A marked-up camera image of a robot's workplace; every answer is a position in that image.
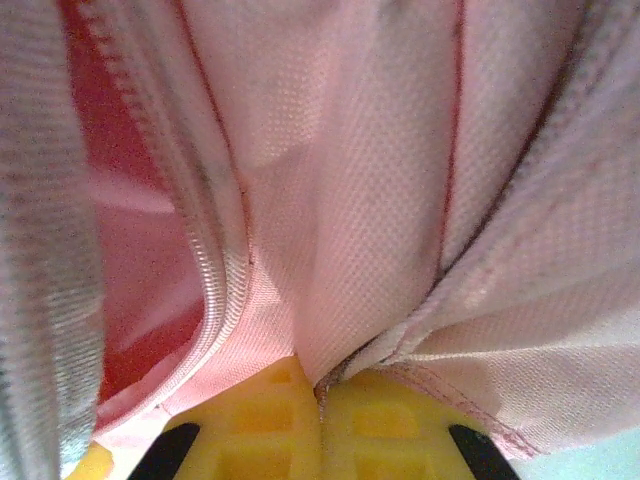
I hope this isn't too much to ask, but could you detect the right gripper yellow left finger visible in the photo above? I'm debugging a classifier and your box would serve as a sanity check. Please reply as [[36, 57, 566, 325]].
[[128, 355, 322, 480]]

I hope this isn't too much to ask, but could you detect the pink student backpack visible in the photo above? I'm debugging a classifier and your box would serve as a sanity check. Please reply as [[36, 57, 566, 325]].
[[0, 0, 640, 480]]

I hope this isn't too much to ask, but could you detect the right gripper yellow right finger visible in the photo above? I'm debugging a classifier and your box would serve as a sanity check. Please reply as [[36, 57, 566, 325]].
[[318, 368, 522, 480]]

